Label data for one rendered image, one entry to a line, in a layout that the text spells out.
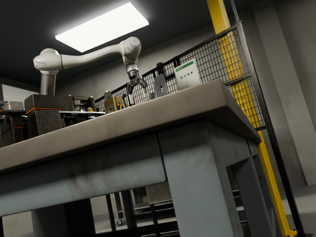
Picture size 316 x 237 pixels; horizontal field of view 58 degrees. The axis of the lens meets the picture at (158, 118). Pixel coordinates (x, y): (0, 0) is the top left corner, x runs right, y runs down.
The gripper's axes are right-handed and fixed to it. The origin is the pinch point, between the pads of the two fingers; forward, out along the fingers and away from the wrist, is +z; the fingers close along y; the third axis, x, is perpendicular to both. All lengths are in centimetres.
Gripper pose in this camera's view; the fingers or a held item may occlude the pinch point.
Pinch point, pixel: (138, 99)
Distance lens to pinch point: 201.5
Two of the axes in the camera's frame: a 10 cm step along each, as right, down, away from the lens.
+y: 7.3, -2.8, -6.2
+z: 2.1, 9.6, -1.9
